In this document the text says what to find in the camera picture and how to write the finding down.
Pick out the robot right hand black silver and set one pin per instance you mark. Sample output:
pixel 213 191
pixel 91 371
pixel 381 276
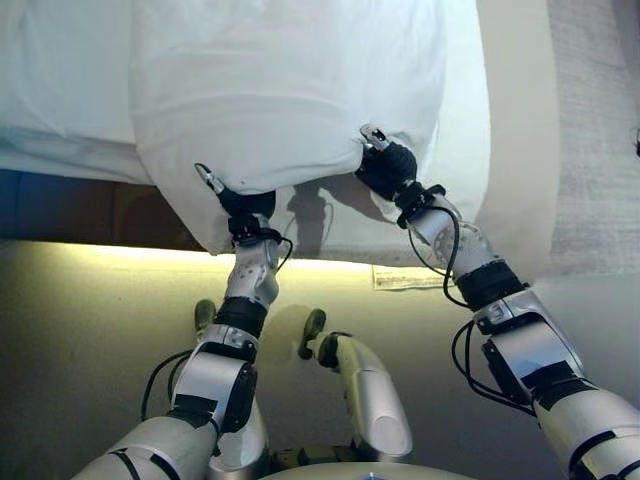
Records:
pixel 387 167

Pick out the robot left hand black silver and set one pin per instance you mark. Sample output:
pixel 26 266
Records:
pixel 245 205

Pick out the white duvet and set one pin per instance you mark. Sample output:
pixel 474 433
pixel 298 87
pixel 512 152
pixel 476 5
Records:
pixel 275 100

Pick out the robot right arm silver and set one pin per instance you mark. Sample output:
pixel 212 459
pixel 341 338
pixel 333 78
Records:
pixel 530 345

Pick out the robot left arm silver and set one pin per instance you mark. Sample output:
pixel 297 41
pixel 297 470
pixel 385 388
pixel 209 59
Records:
pixel 210 380

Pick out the white textured under blanket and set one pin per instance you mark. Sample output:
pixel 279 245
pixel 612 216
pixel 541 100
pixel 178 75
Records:
pixel 350 240

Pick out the robot left foot dark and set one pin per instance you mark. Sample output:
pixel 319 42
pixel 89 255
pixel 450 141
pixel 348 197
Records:
pixel 205 312

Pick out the robot foot dark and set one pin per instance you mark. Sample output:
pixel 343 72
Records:
pixel 315 322
pixel 205 312

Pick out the robot right foot dark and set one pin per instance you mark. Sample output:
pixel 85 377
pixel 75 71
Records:
pixel 315 322

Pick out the grey textured floor rug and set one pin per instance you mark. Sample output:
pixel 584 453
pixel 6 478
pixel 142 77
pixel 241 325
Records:
pixel 595 150

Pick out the white sheeted mattress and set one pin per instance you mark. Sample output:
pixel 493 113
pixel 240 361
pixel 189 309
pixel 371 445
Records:
pixel 60 75

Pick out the robot right leg silver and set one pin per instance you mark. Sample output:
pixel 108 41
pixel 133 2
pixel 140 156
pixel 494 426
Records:
pixel 375 400

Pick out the robot leg silver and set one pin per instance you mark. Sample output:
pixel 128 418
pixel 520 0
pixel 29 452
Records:
pixel 375 400
pixel 252 440

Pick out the robot left leg silver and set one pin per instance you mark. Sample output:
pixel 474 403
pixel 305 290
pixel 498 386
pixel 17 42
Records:
pixel 252 440

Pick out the brown upholstered bed frame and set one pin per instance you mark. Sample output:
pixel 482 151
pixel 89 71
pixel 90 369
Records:
pixel 75 210

